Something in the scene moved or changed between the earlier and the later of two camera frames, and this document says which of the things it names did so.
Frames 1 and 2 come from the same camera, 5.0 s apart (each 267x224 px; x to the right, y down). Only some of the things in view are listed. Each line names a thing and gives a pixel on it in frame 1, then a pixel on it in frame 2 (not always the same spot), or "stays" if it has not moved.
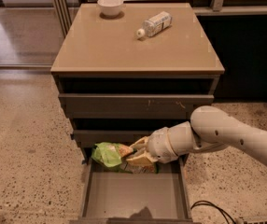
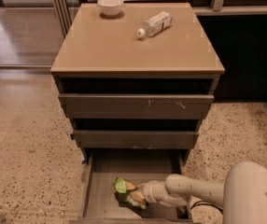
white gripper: [158, 145] -> [149, 190]
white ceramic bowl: [110, 5] stays
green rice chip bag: [109, 154] -> [121, 189]
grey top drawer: [132, 105] stays
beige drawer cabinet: [128, 71] stays
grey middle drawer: [113, 135] stays
